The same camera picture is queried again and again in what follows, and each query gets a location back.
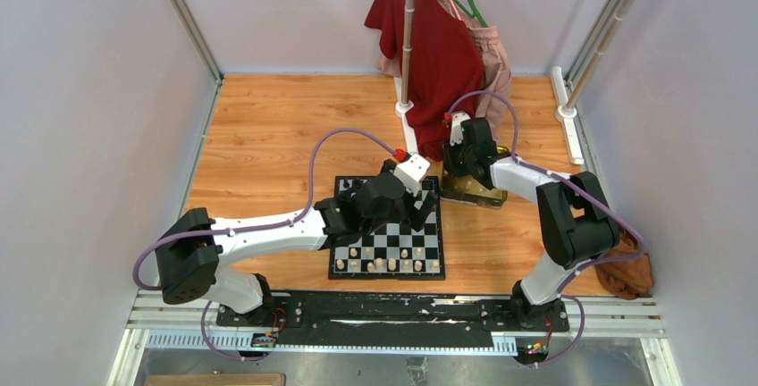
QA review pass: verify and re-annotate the white right rack foot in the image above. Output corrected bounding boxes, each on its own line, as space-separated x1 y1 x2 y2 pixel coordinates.
550 66 585 165

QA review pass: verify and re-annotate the brown cloth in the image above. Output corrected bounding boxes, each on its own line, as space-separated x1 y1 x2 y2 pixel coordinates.
594 254 654 300

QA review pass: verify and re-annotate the yellow metal tin box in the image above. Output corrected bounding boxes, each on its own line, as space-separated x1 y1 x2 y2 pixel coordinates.
440 144 508 209

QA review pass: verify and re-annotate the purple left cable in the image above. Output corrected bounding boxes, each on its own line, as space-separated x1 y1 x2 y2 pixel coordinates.
131 129 409 363

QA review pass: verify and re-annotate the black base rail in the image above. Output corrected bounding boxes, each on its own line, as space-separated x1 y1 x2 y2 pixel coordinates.
211 290 569 354

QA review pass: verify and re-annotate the purple cable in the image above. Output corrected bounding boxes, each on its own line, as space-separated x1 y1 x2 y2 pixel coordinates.
443 90 650 366
131 129 409 363

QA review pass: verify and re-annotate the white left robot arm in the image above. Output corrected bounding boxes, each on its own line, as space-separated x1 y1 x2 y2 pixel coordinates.
153 155 435 326

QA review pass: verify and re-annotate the white clothes rack stand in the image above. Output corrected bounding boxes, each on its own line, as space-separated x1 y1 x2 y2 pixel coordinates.
395 0 418 154

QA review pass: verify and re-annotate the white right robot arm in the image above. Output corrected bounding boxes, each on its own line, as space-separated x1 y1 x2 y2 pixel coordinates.
443 112 620 331

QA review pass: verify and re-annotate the red t-shirt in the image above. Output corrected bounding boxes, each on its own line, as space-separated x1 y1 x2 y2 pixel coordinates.
365 0 484 161

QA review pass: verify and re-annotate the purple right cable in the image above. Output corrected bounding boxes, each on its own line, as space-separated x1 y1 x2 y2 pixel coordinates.
443 90 650 366

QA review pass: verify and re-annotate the black white chess board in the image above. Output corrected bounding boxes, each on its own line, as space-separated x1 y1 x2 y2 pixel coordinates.
328 176 446 281

